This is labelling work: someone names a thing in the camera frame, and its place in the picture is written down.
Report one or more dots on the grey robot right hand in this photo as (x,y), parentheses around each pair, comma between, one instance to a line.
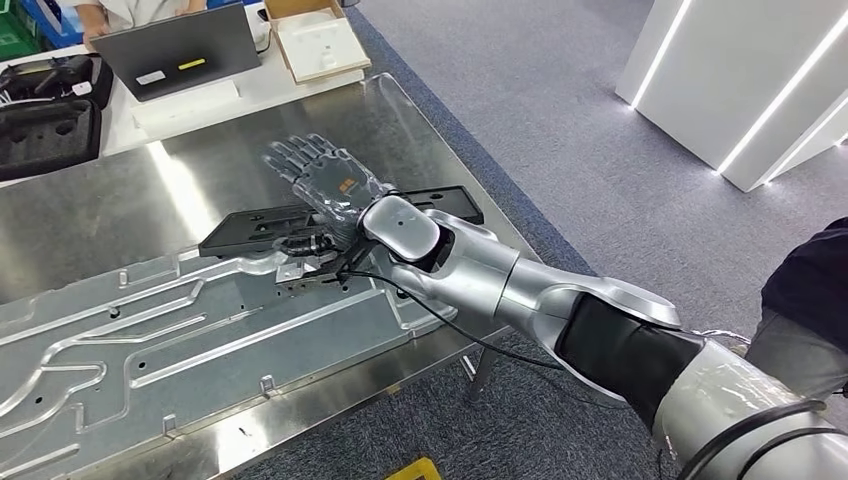
(338,185)

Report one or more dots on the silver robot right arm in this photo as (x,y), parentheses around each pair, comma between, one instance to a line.
(530,291)

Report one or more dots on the stainless steel workbench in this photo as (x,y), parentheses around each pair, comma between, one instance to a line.
(99,212)

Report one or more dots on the open cardboard box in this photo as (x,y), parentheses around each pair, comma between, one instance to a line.
(318,46)

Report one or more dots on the large machined aluminium plate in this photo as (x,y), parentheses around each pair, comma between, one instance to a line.
(232,331)

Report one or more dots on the grey laptop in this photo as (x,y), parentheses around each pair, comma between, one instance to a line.
(179,56)

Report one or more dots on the person's hand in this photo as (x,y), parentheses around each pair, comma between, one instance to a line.
(94,34)
(191,6)

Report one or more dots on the person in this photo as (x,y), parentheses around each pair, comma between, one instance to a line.
(139,12)
(808,285)

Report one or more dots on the open black foam case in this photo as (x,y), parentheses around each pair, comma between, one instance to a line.
(46,139)

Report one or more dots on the blue plastic bin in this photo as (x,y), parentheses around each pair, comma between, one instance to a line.
(53,23)

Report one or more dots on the green plastic bin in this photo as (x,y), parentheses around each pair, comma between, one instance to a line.
(16,40)

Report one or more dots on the white block with light strips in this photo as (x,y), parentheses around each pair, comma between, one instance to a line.
(715,73)

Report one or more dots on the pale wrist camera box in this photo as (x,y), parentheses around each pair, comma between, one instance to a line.
(295,273)

